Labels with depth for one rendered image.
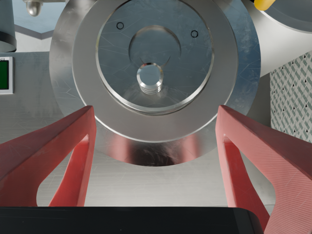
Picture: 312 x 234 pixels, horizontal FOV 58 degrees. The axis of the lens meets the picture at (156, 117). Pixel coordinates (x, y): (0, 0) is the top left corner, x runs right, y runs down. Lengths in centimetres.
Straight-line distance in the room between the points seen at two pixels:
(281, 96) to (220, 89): 25
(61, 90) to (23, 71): 39
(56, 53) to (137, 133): 8
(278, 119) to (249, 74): 24
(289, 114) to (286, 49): 16
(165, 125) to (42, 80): 41
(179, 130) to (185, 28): 7
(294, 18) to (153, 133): 13
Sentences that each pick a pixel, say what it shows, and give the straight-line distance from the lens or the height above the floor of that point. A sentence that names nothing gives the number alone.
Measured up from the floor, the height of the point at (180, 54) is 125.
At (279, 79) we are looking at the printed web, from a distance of 44.
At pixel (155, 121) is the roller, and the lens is 19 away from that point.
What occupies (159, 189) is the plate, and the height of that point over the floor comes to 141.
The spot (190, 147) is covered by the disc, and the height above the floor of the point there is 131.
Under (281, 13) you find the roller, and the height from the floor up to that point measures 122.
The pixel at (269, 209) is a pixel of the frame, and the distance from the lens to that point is 59.
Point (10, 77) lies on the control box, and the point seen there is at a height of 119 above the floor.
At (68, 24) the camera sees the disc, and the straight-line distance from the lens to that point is 22.
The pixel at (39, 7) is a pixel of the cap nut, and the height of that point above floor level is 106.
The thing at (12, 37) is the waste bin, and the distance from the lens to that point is 255.
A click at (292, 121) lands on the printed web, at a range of 41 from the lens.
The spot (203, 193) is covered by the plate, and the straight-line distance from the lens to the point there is 54.
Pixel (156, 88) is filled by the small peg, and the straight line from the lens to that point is 15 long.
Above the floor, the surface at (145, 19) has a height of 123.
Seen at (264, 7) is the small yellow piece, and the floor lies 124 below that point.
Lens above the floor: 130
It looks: 3 degrees down
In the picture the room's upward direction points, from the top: 178 degrees clockwise
